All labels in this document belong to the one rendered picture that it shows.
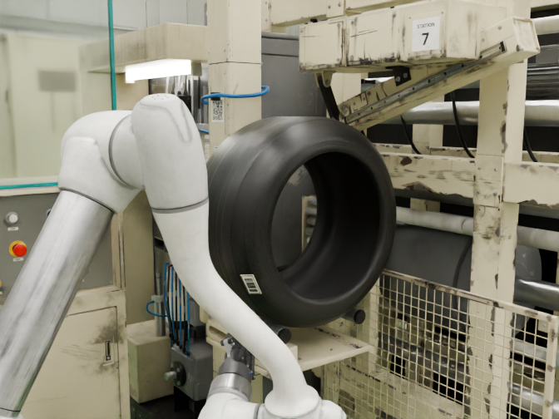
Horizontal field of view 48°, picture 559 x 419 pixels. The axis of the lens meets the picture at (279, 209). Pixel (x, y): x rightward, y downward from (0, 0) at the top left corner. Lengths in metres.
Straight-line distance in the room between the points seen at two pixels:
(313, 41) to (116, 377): 1.32
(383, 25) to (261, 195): 0.60
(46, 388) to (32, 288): 1.16
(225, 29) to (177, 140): 1.00
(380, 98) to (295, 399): 1.10
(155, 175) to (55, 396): 1.36
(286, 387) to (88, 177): 0.51
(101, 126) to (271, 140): 0.61
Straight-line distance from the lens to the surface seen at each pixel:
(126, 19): 12.43
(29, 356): 1.11
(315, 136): 1.65
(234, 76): 1.96
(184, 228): 1.05
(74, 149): 1.15
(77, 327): 2.20
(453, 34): 1.68
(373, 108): 2.00
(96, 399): 2.32
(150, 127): 1.01
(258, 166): 1.57
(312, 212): 2.26
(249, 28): 2.01
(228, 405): 1.26
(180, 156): 1.01
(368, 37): 1.85
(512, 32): 1.72
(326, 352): 1.87
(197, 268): 1.08
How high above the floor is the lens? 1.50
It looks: 9 degrees down
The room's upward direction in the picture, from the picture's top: straight up
